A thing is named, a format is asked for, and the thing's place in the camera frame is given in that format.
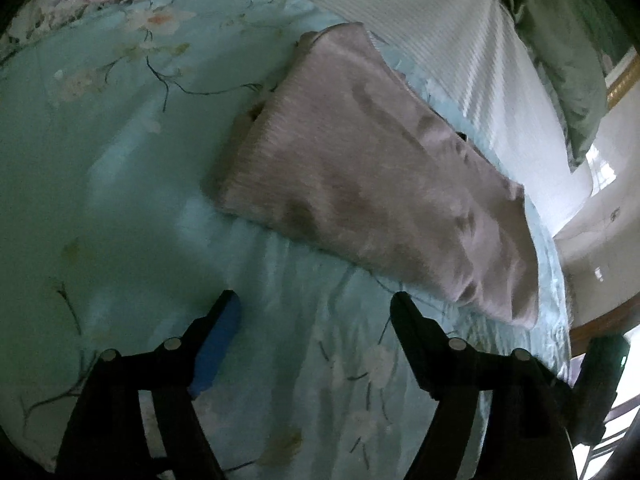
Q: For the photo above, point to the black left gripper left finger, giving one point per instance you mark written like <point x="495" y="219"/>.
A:
<point x="209" y="340"/>

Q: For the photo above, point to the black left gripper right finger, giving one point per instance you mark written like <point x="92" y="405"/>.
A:
<point x="431" y="354"/>

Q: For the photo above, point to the mauve knitted sweater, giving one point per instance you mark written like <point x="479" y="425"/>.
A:
<point x="345" y="156"/>

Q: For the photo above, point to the teal floral quilt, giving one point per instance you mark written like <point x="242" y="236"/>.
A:
<point x="107" y="241"/>

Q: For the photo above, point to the green pillow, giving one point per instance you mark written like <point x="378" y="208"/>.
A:
<point x="568" y="42"/>

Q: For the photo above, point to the white striped bed sheet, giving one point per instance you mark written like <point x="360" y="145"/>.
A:
<point x="471" y="50"/>

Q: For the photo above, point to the brown wooden door frame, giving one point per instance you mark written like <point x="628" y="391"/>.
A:
<point x="617" y="321"/>

